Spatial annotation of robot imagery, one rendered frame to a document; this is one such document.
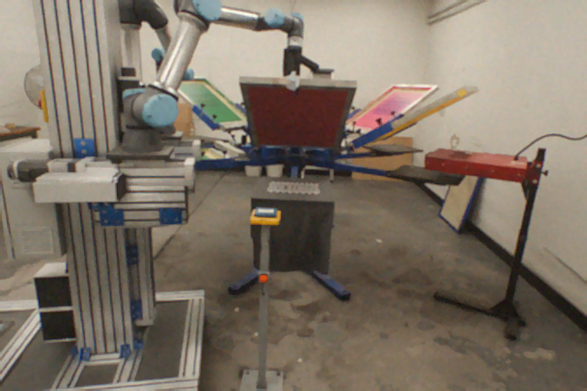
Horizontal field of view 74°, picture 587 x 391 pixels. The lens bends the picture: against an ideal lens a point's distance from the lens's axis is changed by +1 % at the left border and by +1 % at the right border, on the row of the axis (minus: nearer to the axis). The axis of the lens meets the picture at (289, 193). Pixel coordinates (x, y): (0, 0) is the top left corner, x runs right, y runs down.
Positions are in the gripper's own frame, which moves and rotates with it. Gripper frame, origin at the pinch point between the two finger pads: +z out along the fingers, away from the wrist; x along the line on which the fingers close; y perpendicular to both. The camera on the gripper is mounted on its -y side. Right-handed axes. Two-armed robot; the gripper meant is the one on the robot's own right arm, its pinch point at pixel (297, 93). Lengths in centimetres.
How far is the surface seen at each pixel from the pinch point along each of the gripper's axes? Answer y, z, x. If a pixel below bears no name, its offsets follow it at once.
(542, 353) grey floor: -156, 135, -68
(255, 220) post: 16, 58, 4
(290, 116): 3.6, 0.5, -46.5
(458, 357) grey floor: -102, 138, -60
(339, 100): -22.0, -4.7, -27.3
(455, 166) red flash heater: -102, 22, -72
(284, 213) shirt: 4, 56, -29
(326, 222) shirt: -18, 59, -31
